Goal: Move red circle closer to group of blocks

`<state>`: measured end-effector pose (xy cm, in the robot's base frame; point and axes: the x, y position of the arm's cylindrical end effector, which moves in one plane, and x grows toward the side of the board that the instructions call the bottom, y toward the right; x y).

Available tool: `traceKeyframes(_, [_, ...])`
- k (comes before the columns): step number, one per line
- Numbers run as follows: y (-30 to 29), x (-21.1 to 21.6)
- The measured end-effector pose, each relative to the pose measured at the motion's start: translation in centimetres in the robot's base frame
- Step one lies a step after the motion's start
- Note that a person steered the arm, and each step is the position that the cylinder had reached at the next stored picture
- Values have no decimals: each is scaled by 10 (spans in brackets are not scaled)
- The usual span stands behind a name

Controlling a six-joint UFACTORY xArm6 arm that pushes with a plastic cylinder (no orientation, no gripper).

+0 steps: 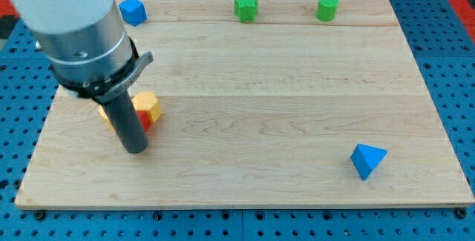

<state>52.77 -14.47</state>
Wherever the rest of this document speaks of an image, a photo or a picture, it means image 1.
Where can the yellow block behind rod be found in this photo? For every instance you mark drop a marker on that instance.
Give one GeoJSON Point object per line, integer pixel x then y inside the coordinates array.
{"type": "Point", "coordinates": [105, 118]}

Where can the green star block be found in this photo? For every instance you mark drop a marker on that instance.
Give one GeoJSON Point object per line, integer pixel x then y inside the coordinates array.
{"type": "Point", "coordinates": [246, 10]}

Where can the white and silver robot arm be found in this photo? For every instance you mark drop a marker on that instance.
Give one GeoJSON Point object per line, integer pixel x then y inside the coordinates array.
{"type": "Point", "coordinates": [92, 56]}

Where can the blue triangular prism block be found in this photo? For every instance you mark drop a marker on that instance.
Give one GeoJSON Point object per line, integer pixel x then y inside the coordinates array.
{"type": "Point", "coordinates": [366, 159]}

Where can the blue cube block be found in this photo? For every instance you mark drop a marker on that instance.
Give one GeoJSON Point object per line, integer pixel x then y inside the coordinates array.
{"type": "Point", "coordinates": [133, 12]}

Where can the red circle block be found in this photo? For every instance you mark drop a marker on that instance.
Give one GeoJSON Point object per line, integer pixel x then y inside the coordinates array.
{"type": "Point", "coordinates": [144, 119]}

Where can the black clamp ring with lever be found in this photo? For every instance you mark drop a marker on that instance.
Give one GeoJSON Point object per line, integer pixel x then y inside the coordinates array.
{"type": "Point", "coordinates": [96, 80]}

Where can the green cylinder block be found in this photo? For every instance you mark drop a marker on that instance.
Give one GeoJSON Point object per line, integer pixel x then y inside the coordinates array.
{"type": "Point", "coordinates": [326, 10]}

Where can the yellow hexagon block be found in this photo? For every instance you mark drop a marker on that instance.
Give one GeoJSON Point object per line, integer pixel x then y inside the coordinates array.
{"type": "Point", "coordinates": [148, 102]}

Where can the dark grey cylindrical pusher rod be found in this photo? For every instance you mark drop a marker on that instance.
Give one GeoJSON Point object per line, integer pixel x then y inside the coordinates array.
{"type": "Point", "coordinates": [126, 124]}

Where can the light wooden board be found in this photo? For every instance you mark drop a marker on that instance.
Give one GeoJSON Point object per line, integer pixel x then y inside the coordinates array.
{"type": "Point", "coordinates": [261, 115]}

